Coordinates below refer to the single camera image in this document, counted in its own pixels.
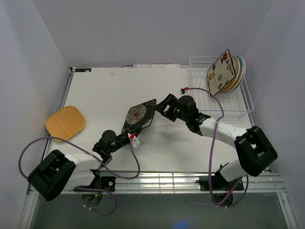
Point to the cream and blue round plate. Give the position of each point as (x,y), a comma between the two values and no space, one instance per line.
(242,68)

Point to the black floral square plate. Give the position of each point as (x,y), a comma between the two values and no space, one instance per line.
(139,117)

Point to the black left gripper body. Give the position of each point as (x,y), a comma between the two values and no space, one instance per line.
(122,140)

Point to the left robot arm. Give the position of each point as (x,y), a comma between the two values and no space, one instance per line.
(59,171)

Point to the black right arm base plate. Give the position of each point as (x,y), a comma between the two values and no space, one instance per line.
(226,196)

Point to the papers at table back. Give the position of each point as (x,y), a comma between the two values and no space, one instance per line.
(158,66)

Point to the aluminium table frame rail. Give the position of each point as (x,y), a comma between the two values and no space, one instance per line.
(184,183)

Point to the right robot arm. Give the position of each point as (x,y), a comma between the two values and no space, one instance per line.
(254,150)

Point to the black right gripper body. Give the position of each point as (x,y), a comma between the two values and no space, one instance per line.
(174,112)

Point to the yellow woven square mat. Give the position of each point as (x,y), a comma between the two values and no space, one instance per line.
(66,123)

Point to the square floral cream plate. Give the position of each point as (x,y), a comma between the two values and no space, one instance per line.
(221,73)

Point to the cream and yellow round plate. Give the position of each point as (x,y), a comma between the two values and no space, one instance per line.
(238,68)

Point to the white wire dish rack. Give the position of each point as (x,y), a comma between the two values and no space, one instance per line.
(235,104)

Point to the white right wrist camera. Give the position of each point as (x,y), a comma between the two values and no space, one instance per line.
(185,91)

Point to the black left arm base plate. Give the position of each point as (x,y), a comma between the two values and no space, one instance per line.
(106,183)

